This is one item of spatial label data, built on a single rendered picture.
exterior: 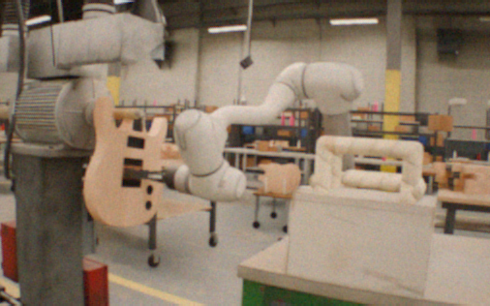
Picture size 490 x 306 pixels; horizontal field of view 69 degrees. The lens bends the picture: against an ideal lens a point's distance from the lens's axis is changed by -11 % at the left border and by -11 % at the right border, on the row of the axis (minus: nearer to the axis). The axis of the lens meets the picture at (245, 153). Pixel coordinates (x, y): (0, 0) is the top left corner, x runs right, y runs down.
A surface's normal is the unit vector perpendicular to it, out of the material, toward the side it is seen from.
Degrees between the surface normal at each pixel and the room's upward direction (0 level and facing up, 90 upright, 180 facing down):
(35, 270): 90
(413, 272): 90
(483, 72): 90
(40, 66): 90
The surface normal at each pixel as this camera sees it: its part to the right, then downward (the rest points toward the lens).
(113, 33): -0.46, 0.02
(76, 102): 0.82, 0.01
